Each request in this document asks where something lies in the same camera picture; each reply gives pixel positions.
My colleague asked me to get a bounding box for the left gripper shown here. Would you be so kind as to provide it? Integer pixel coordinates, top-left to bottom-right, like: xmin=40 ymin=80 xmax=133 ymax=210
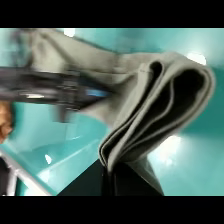
xmin=49 ymin=69 xmax=112 ymax=123

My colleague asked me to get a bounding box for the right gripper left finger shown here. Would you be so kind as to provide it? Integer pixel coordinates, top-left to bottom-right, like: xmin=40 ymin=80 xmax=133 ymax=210
xmin=57 ymin=159 xmax=110 ymax=197

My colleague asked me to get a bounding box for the orange garment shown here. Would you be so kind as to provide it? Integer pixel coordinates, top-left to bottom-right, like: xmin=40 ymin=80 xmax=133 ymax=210
xmin=0 ymin=101 xmax=15 ymax=145

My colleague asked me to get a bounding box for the silver frame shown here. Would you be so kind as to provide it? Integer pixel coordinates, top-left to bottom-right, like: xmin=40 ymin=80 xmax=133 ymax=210
xmin=0 ymin=149 xmax=52 ymax=197

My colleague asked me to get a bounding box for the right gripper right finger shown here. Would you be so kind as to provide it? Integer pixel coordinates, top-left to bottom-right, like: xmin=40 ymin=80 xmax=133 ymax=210
xmin=111 ymin=161 xmax=157 ymax=197

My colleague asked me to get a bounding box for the brown shirt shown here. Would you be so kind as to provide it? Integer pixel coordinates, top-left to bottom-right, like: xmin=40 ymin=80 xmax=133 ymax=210
xmin=27 ymin=28 xmax=217 ymax=197

